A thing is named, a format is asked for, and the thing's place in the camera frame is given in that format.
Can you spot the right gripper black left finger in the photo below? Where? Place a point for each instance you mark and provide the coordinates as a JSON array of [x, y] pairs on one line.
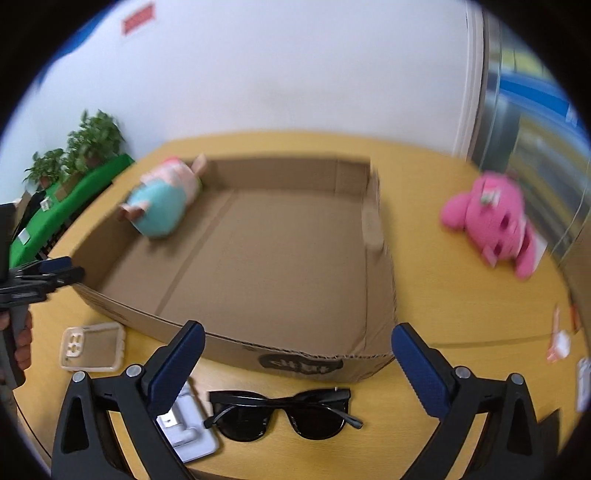
[[85, 444]]

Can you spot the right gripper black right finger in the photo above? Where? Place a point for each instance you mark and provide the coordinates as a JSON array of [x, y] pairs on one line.
[[510, 444]]

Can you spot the white clear phone case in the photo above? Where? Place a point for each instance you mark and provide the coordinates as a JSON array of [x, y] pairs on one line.
[[93, 348]]

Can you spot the black sunglasses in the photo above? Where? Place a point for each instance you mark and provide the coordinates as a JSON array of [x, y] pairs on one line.
[[316, 415]]

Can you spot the person's left hand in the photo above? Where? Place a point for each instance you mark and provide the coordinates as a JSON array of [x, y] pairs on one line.
[[24, 340]]

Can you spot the grey moai phone stand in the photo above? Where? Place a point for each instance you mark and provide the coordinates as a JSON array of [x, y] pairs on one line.
[[183, 427]]

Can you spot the small orange white item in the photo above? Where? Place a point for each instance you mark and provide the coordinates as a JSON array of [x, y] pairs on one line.
[[561, 339]]

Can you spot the green cloth covered table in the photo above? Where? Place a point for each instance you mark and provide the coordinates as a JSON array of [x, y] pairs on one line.
[[38, 237]]

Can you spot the potted green plant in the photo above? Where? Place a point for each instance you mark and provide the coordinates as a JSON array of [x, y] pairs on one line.
[[46, 168], [96, 140]]

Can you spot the teal and pink plush toy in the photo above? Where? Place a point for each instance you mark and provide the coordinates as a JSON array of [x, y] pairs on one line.
[[157, 204]]

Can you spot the brown cardboard box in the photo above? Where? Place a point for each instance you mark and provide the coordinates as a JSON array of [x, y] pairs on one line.
[[282, 259]]

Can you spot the red wall sign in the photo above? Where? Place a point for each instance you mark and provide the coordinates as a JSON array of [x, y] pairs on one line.
[[138, 18]]

